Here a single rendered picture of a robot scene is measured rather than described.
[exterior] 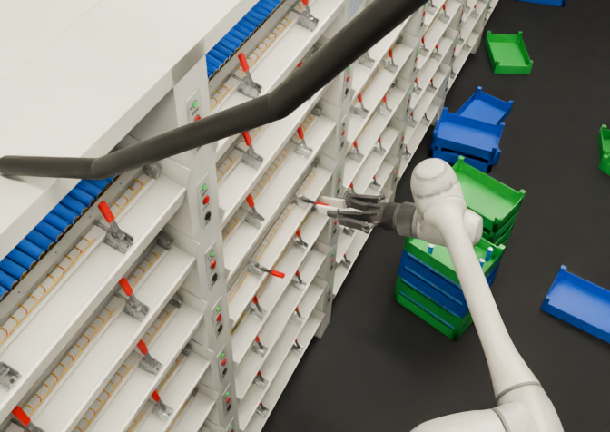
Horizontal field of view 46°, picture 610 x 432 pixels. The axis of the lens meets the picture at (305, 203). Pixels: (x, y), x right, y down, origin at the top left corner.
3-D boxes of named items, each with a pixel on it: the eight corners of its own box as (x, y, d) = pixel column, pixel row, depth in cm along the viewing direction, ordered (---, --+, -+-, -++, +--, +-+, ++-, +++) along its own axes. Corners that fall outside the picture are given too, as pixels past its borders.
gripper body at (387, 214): (397, 240, 186) (364, 233, 190) (408, 218, 191) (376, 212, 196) (393, 218, 181) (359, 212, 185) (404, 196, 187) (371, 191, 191)
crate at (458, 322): (487, 298, 281) (491, 286, 275) (458, 330, 270) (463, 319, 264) (424, 258, 294) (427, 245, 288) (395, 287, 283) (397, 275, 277)
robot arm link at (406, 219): (428, 222, 189) (408, 219, 192) (425, 197, 184) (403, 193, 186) (417, 246, 184) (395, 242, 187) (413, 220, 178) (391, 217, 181)
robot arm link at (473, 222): (431, 216, 190) (422, 186, 180) (489, 225, 183) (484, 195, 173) (418, 250, 185) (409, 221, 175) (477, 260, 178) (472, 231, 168)
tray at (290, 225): (329, 181, 213) (338, 162, 206) (227, 338, 176) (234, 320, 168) (270, 148, 215) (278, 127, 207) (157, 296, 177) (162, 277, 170)
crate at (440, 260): (500, 260, 263) (506, 246, 257) (471, 293, 252) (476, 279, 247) (433, 219, 276) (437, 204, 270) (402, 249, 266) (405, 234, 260)
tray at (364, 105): (408, 58, 257) (423, 29, 246) (340, 162, 219) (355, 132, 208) (359, 31, 258) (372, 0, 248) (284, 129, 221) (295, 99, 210)
